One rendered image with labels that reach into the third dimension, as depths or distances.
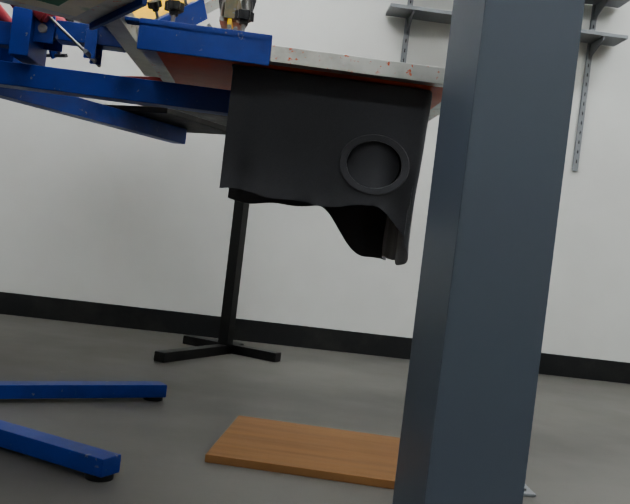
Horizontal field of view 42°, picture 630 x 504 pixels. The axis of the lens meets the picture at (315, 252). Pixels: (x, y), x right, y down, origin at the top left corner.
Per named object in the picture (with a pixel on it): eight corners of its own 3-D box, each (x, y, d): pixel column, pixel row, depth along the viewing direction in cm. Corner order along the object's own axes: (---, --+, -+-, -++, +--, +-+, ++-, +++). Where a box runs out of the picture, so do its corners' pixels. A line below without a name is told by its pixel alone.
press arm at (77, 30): (126, 53, 216) (128, 34, 216) (122, 48, 210) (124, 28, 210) (60, 44, 215) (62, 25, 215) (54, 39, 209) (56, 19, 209)
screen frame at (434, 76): (427, 122, 247) (429, 110, 247) (476, 88, 189) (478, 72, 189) (167, 89, 242) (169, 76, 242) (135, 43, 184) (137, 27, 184)
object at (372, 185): (401, 237, 204) (418, 94, 203) (407, 238, 195) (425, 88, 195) (218, 215, 201) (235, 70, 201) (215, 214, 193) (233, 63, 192)
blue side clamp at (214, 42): (269, 70, 190) (272, 40, 190) (269, 65, 185) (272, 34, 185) (139, 53, 188) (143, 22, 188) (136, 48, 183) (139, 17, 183)
